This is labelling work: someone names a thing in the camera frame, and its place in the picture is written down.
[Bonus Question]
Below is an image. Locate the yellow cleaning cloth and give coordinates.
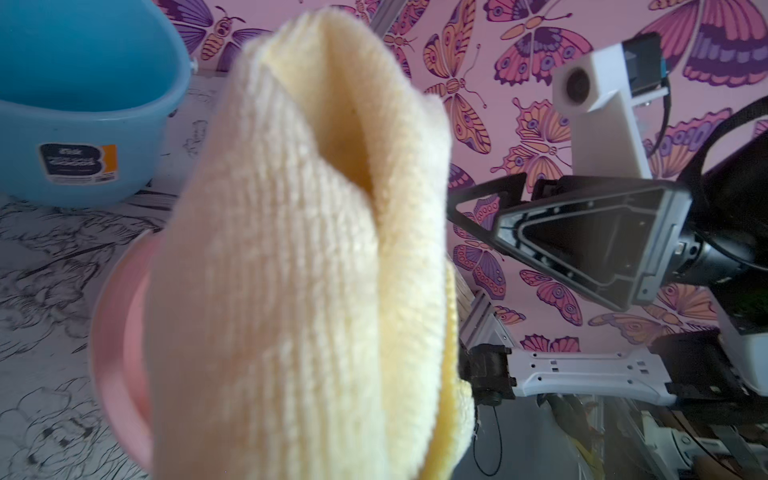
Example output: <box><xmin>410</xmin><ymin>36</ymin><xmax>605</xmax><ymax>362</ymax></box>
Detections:
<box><xmin>143</xmin><ymin>8</ymin><xmax>475</xmax><ymax>479</ymax></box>

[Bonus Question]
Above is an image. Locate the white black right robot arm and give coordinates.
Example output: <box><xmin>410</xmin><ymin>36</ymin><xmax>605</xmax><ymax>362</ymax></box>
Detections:
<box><xmin>447</xmin><ymin>99</ymin><xmax>767</xmax><ymax>425</ymax></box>

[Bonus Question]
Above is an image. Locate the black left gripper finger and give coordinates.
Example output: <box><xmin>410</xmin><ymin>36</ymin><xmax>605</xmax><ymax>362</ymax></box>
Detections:
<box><xmin>447</xmin><ymin>173</ymin><xmax>527</xmax><ymax>252</ymax></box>

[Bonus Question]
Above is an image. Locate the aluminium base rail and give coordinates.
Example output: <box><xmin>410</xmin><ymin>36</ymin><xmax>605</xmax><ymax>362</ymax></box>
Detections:
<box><xmin>453</xmin><ymin>266</ymin><xmax>517</xmax><ymax>350</ymax></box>

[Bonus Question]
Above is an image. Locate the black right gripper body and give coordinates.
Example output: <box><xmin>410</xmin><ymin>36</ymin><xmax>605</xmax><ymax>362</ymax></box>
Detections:
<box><xmin>493</xmin><ymin>176</ymin><xmax>692</xmax><ymax>311</ymax></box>

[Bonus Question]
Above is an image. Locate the pink plastic bucket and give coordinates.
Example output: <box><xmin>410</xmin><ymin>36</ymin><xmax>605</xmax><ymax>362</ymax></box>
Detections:
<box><xmin>89</xmin><ymin>231</ymin><xmax>164</xmax><ymax>472</ymax></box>

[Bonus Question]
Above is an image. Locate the light blue bucket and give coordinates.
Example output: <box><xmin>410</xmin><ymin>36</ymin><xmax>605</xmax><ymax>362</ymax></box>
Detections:
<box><xmin>1</xmin><ymin>1</ymin><xmax>192</xmax><ymax>208</ymax></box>

